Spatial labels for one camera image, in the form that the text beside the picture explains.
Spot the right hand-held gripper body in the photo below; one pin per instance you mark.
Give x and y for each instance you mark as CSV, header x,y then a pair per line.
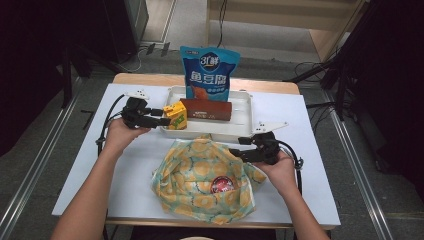
x,y
266,150

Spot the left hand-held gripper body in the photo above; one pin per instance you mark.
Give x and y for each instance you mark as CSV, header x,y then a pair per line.
x,y
135,115

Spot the yellow drink carton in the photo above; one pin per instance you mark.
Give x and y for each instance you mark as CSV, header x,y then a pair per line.
x,y
176,116

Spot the white plastic tray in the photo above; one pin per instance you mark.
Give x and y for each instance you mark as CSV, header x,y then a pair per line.
x,y
241,113

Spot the yellow patterned cloth bag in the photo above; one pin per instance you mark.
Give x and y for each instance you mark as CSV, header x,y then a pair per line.
x,y
196,166

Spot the brown box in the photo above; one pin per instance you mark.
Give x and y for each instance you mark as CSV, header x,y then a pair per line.
x,y
206,109

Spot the blue snack pouch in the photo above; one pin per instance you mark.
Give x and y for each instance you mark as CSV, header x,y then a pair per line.
x,y
208,73

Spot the person's left hand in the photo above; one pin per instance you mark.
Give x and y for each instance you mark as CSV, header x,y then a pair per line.
x,y
118,136

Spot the person's right hand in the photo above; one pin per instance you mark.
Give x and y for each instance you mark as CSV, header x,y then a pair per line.
x,y
281,176

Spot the dark power adapter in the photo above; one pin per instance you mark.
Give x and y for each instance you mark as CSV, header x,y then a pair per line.
x,y
165,49
150,48

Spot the white table mat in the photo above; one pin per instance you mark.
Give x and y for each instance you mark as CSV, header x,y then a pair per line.
x,y
140,186

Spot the black metal stand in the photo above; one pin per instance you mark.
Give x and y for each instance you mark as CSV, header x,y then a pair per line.
x,y
67,80

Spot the black cabinet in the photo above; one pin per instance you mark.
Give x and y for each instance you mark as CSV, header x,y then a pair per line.
x,y
120,26

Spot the black tripod stand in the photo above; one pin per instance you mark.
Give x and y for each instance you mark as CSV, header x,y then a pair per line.
x,y
340,90

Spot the person's dark clothing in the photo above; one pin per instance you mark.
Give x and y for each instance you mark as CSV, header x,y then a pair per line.
x,y
160,234

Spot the wooden shelf unit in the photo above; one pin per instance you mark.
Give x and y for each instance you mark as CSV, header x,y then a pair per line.
x,y
320,36

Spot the metal floor rail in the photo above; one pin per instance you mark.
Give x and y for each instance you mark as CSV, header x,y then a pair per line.
x,y
360,173
43,150

